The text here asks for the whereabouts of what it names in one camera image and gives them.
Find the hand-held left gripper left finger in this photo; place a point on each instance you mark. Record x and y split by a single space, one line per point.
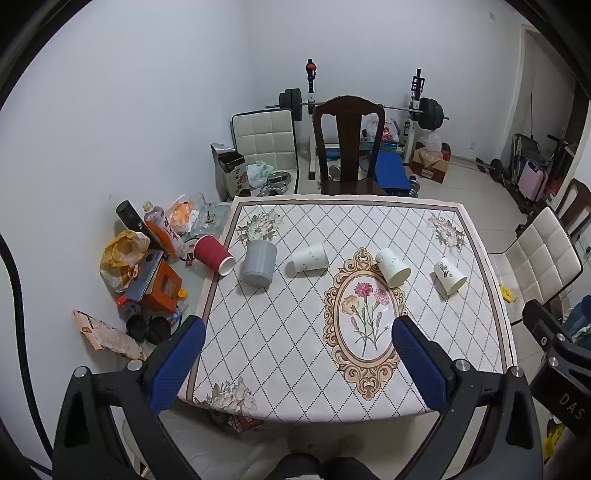
181 362

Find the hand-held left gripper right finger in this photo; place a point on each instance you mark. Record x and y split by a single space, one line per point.
419 362

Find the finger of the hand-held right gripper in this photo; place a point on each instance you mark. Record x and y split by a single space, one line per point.
545 323

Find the white paper cup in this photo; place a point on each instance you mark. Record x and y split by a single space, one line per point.
310 259
392 267
449 276

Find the red paper cup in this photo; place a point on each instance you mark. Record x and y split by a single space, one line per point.
211 253

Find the grey ceramic cup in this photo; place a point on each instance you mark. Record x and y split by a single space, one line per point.
259 263

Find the black bowl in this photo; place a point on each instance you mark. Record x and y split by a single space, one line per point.
136 327
158 330

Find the white cushioned chair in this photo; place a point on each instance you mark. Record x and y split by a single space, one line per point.
265 138
540 251

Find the printed paper leaflet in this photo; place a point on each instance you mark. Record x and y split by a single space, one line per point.
108 334

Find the orange box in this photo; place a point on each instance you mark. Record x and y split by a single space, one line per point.
162 286

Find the red-brown box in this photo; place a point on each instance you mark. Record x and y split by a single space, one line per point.
236 421

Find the floral diamond-pattern tablecloth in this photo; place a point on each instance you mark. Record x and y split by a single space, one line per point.
286 332

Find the yellow plastic bag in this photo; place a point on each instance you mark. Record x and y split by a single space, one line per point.
121 258

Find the dark wooden chair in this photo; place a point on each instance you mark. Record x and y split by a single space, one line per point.
348 147
577 203

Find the juice bottle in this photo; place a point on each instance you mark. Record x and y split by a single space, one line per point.
159 228

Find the person's legs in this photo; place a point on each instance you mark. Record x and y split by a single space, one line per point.
323 467

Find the pink suitcase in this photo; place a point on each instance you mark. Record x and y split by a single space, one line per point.
533 180

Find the clear plastic container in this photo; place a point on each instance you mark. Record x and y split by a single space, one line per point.
211 217

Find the clear bag with orange contents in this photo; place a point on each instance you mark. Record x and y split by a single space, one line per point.
181 213

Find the black cylinder bottle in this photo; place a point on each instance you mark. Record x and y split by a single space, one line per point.
131 216

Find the black dumbbell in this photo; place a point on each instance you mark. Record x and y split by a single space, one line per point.
495 167

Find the black stroller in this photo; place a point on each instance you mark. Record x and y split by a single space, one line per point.
526 147

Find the blue bench pad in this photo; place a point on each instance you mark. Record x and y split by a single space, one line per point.
392 171

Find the cardboard box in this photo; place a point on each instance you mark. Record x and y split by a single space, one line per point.
431 167

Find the dark tea box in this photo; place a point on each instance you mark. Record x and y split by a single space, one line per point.
230 173

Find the metal pots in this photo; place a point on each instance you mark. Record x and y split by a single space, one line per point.
276 182

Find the green and white plastic bag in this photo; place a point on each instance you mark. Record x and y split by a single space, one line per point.
258 173

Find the red and white plastic bag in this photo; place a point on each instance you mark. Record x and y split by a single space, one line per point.
387 133

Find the barbell with black plates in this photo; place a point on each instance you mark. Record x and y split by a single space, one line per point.
431 110

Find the white bench press rack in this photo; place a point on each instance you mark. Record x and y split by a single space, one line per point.
311 120

